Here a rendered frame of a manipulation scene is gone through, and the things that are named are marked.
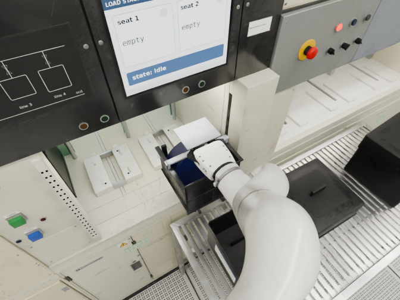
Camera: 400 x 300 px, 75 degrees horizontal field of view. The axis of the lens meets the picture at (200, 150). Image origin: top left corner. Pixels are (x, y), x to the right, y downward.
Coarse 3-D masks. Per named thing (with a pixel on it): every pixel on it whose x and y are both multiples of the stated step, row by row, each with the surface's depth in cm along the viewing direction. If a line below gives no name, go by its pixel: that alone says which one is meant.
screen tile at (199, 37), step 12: (192, 0) 54; (204, 0) 55; (180, 12) 54; (192, 12) 56; (204, 12) 57; (216, 12) 59; (216, 24) 61; (180, 36) 58; (192, 36) 60; (204, 36) 61; (216, 36) 63; (180, 48) 60
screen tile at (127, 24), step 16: (112, 16) 48; (128, 16) 50; (144, 16) 51; (128, 32) 52; (144, 32) 53; (160, 32) 55; (128, 48) 54; (144, 48) 56; (160, 48) 58; (128, 64) 56
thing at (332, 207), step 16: (288, 176) 120; (304, 176) 120; (320, 176) 120; (336, 176) 120; (288, 192) 115; (304, 192) 115; (320, 192) 115; (336, 192) 115; (352, 192) 115; (304, 208) 110; (320, 208) 110; (336, 208) 110; (352, 208) 110; (320, 224) 105; (336, 224) 111
